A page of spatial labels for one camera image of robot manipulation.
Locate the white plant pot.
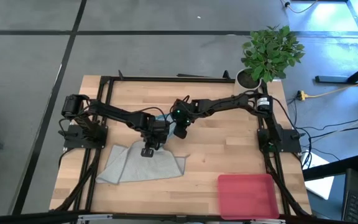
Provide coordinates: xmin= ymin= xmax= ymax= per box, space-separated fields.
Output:
xmin=235 ymin=68 xmax=262 ymax=94

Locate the yellow extension cord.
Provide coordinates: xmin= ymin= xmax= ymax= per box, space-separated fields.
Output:
xmin=296 ymin=81 xmax=358 ymax=101

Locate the black desk foot beam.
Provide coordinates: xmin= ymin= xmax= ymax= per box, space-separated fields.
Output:
xmin=303 ymin=154 xmax=358 ymax=181

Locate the grey waffle microfiber towel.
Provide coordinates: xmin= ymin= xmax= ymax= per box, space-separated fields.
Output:
xmin=95 ymin=141 xmax=191 ymax=185

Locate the black floor cable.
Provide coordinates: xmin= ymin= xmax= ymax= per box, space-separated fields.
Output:
xmin=292 ymin=113 xmax=358 ymax=139

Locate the green leafy potted tree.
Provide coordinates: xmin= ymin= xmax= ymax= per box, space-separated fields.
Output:
xmin=241 ymin=25 xmax=306 ymax=84

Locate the black cable bundle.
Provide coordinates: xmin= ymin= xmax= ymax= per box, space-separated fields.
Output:
xmin=264 ymin=152 xmax=311 ymax=217
xmin=54 ymin=149 xmax=105 ymax=212

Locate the black rig crossbar with brackets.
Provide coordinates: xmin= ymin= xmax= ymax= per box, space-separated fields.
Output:
xmin=0 ymin=210 xmax=358 ymax=224

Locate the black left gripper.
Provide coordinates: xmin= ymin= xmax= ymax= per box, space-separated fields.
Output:
xmin=140 ymin=118 xmax=170 ymax=158

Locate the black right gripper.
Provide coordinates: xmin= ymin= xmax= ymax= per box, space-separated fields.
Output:
xmin=170 ymin=100 xmax=198 ymax=139

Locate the yellow cable with black plug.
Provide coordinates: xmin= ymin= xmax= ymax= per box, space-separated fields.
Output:
xmin=280 ymin=0 xmax=319 ymax=15

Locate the black desk leg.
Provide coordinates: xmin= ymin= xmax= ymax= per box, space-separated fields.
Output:
xmin=314 ymin=57 xmax=358 ymax=85

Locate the black aluminium table frame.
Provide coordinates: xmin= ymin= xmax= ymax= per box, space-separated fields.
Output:
xmin=53 ymin=70 xmax=312 ymax=218

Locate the red plastic basket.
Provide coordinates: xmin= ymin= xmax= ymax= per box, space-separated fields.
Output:
xmin=218 ymin=174 xmax=280 ymax=220

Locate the white paper box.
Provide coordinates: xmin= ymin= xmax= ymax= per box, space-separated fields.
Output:
xmin=301 ymin=151 xmax=335 ymax=200

